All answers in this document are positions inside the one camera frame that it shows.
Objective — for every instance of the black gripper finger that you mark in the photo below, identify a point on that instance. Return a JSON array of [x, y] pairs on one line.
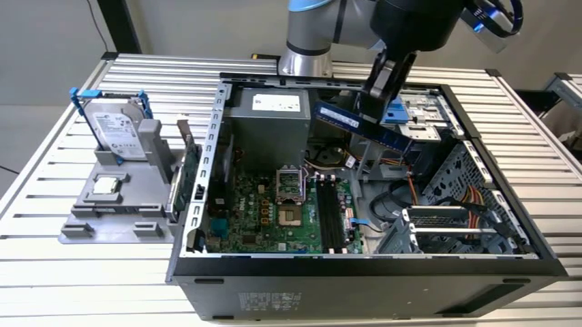
[[402, 71], [370, 105]]

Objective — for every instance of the RAM memory stick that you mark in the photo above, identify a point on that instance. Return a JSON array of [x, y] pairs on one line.
[[118, 208], [336, 114]]

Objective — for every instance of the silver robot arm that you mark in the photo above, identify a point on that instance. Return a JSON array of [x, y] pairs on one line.
[[308, 30]]

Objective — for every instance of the black RAM slot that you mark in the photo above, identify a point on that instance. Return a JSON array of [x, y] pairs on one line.
[[339, 218], [326, 218]]

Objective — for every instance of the blue plastic drive latch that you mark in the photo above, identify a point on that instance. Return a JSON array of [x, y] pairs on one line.
[[394, 116]]

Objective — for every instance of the grey metal drive cage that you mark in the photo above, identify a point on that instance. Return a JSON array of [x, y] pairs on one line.
[[422, 133]]

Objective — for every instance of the grey power supply unit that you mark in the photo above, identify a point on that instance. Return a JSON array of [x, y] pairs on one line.
[[268, 136]]

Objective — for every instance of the metal locking lever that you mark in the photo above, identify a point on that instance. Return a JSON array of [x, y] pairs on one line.
[[304, 185]]

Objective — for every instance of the yellow black plug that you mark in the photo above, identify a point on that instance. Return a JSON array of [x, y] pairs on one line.
[[256, 56]]

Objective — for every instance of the grey metal disk bay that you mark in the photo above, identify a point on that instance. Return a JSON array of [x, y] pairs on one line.
[[437, 214]]

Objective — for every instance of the CPU socket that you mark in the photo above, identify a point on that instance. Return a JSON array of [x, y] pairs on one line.
[[290, 216]]

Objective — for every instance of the black case fan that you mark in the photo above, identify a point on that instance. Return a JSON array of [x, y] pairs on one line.
[[224, 170]]

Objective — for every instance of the green graphics card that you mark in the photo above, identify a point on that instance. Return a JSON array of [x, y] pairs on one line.
[[188, 170]]

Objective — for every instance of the green motherboard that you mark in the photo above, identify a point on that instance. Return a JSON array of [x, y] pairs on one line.
[[272, 238]]

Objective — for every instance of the black PC case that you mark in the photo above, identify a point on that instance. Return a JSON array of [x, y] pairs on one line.
[[318, 293]]

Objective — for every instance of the grey parts rack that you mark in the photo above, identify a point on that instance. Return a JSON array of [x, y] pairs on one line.
[[136, 184]]

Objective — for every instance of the silver hard disk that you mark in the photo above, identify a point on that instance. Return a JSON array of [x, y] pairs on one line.
[[115, 133]]

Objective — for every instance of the blue disk carrier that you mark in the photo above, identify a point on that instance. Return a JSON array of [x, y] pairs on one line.
[[88, 93]]

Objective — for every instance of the silver CPU chip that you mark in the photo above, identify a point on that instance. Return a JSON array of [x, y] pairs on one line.
[[107, 185]]

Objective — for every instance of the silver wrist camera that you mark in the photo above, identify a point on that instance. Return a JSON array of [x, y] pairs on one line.
[[493, 39]]

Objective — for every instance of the aluminium frame table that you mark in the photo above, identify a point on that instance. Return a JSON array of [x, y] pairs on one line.
[[563, 85]]

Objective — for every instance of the black frame post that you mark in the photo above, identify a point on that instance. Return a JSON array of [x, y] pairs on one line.
[[120, 27]]

